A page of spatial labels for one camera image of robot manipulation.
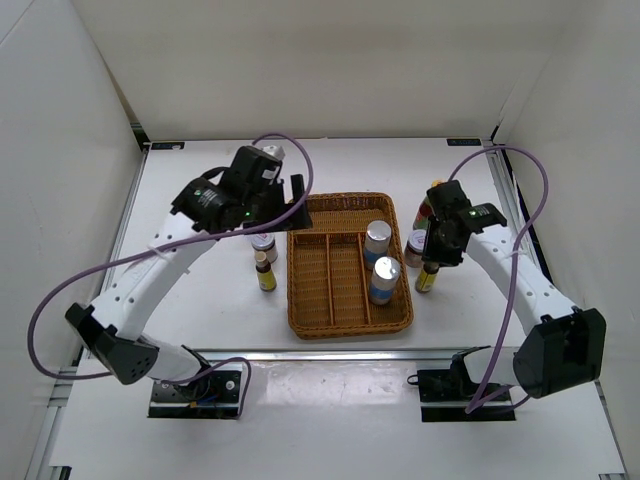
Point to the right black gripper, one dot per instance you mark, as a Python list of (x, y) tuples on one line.
[(431, 253)]

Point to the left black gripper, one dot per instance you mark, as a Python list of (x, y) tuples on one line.
[(298, 219)]

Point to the white-lid jar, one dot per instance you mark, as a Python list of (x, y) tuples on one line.
[(265, 242), (414, 248)]

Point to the small yellow bottle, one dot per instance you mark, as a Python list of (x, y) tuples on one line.
[(265, 275), (426, 278)]

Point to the silver-top shaker bottle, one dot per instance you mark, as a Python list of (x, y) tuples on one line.
[(376, 243), (385, 275)]

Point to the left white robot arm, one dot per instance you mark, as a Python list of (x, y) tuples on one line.
[(245, 197)]

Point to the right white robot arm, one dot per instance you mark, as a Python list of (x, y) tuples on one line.
[(564, 344)]

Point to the right green sauce bottle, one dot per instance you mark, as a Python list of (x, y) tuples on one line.
[(422, 218)]

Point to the woven wicker basket tray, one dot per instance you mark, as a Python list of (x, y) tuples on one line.
[(327, 280)]

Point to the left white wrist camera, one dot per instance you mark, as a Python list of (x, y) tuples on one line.
[(276, 151)]

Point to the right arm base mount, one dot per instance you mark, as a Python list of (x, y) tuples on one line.
[(441, 402)]

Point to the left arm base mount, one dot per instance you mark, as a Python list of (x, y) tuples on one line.
[(219, 395)]

